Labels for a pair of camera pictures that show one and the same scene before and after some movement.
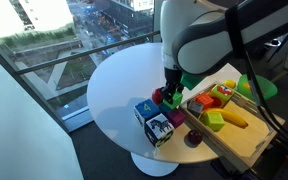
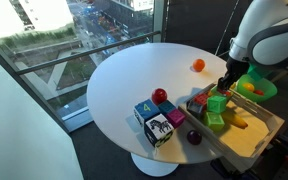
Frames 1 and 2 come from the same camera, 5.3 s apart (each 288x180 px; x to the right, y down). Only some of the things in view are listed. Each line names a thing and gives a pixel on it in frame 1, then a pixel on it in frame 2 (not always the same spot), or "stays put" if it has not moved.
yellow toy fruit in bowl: x=246 y=85 stays put
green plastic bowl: x=267 y=90 stays put
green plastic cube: x=176 y=100 -> x=216 y=104
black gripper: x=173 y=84 -> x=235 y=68
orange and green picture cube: x=222 y=92 stays put
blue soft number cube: x=144 y=110 stays put
